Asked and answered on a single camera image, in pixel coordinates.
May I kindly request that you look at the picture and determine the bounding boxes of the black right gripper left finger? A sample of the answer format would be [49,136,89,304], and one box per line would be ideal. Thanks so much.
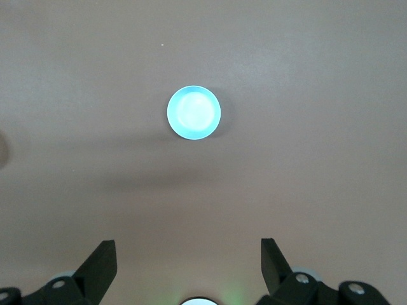
[0,240,119,305]

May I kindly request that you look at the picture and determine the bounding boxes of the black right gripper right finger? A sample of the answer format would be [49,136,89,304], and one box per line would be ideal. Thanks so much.
[256,238,392,305]

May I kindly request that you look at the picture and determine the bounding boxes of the light blue bowl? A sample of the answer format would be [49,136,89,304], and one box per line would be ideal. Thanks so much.
[166,85,222,141]

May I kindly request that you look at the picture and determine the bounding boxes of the brown table mat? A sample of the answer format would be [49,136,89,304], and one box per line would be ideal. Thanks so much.
[0,0,407,305]

